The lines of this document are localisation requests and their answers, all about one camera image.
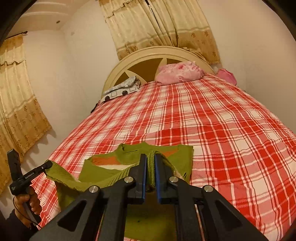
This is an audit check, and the green striped knit sweater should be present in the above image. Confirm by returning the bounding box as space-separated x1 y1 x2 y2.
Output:
46 142 194 240

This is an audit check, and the person's left hand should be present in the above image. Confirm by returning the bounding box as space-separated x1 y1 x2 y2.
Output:
13 186 42 228

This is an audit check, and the beige curtain at side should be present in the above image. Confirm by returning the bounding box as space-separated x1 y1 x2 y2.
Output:
1 35 52 191

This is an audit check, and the red white plaid bedsheet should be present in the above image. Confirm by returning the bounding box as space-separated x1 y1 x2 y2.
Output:
30 73 296 241

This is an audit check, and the grey white patterned pillow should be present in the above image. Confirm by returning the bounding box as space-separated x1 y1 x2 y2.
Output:
100 76 141 103

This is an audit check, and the black side curtain rod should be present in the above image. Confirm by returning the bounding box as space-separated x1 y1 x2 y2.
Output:
6 31 28 40

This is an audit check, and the cream wooden headboard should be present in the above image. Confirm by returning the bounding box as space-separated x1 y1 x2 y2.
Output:
102 46 215 92

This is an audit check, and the pink floral pillow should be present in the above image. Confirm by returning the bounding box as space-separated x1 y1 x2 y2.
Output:
154 61 205 85

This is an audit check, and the beige curtain behind headboard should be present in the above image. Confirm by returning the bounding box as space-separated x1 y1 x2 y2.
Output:
99 0 221 65

